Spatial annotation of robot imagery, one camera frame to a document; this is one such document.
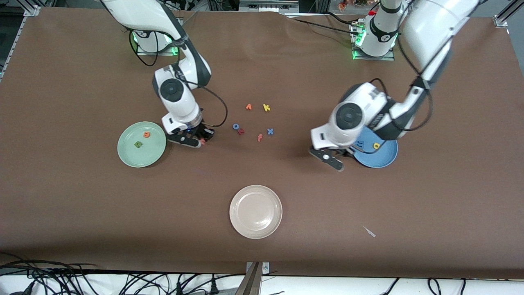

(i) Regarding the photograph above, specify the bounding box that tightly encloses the black cable across table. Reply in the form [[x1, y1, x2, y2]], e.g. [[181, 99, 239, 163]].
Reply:
[[287, 11, 361, 36]]

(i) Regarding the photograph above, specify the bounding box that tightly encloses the blue plate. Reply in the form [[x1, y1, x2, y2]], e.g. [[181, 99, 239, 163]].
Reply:
[[353, 125, 398, 169]]

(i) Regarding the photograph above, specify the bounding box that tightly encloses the pale green plate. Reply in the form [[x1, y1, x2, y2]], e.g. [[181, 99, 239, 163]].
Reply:
[[117, 121, 167, 168]]

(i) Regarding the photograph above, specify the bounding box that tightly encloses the beige plate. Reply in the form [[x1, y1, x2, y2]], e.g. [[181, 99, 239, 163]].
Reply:
[[229, 185, 283, 239]]

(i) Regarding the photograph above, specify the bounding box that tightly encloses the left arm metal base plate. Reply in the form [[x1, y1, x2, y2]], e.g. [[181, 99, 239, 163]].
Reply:
[[350, 20, 395, 61]]

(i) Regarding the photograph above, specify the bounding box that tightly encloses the brown table cover sheet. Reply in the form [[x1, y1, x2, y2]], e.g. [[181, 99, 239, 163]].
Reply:
[[0, 7, 524, 279]]

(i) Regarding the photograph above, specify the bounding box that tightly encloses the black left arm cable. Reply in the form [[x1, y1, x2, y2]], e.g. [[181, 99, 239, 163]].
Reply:
[[368, 33, 434, 132]]

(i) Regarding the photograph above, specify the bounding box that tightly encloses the aluminium frame corner profile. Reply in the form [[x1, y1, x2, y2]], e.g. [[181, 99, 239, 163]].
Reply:
[[23, 0, 43, 17], [493, 0, 524, 27]]

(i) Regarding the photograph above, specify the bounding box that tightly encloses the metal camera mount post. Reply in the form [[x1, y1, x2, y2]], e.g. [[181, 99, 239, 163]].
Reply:
[[234, 261, 270, 295]]

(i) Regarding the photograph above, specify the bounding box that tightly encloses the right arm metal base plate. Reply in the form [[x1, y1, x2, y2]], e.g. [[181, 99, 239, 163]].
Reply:
[[136, 31, 183, 56]]

